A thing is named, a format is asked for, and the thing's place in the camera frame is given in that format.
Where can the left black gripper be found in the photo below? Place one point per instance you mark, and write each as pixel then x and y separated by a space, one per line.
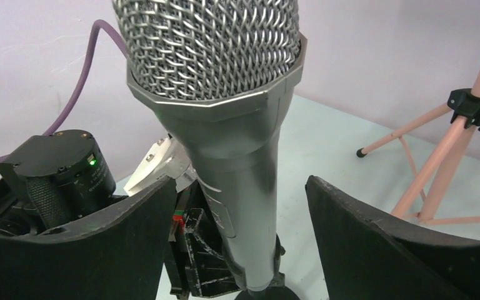
pixel 194 262

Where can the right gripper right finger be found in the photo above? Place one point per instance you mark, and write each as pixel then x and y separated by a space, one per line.
pixel 367 253

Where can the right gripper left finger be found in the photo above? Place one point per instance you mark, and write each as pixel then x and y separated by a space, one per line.
pixel 115 253

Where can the pink music stand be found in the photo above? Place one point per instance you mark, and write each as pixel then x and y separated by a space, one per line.
pixel 423 197

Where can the grey metal microphone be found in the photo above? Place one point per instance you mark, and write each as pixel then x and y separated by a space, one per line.
pixel 220 76

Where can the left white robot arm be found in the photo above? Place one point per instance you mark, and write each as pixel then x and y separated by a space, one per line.
pixel 50 181

